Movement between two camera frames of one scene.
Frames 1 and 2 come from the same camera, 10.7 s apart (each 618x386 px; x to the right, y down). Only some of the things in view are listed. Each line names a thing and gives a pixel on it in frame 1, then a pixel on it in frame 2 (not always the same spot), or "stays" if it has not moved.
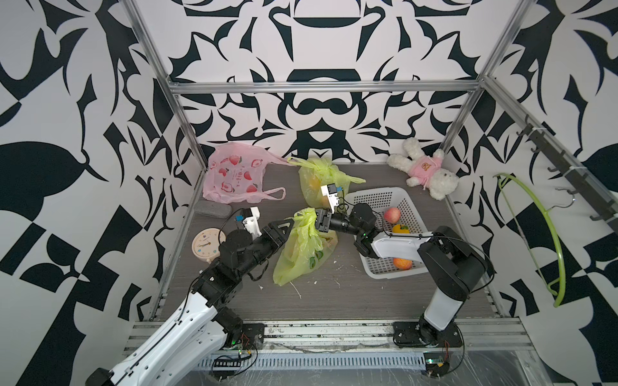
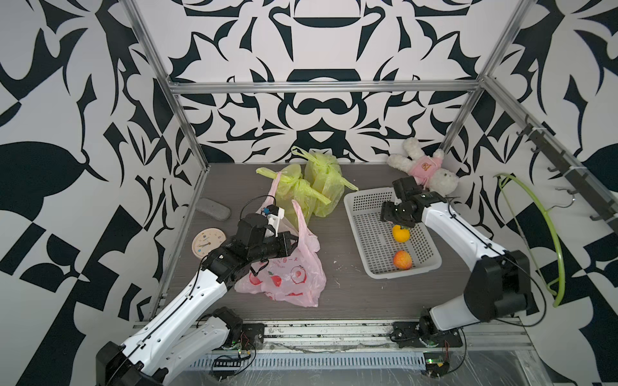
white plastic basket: (395, 213) stays
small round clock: (205, 244) stays
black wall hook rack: (581, 182) stays
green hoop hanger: (562, 293) stays
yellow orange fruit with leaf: (397, 229) stays
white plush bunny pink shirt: (426, 171) stays
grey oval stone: (212, 208) stays
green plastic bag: (306, 248) → (291, 186)
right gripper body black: (340, 223) → (396, 213)
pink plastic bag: (235, 174) → (296, 276)
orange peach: (402, 264) stays
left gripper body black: (278, 242) → (275, 248)
